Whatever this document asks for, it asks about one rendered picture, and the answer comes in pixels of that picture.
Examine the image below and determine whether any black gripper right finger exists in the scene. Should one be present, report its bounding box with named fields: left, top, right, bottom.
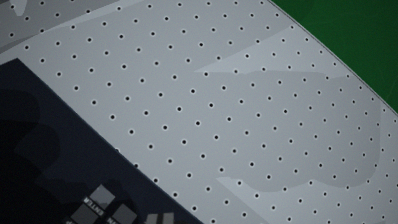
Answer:
left=159, top=213, right=188, bottom=224

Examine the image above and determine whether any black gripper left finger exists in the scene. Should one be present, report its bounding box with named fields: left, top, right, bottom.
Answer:
left=139, top=213, right=161, bottom=224

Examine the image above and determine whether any grey flat base plate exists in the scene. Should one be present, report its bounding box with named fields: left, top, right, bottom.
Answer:
left=0, top=0, right=398, bottom=224

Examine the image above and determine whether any white benchtop thermal cycler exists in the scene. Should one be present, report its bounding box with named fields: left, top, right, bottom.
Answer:
left=0, top=58, right=202, bottom=224

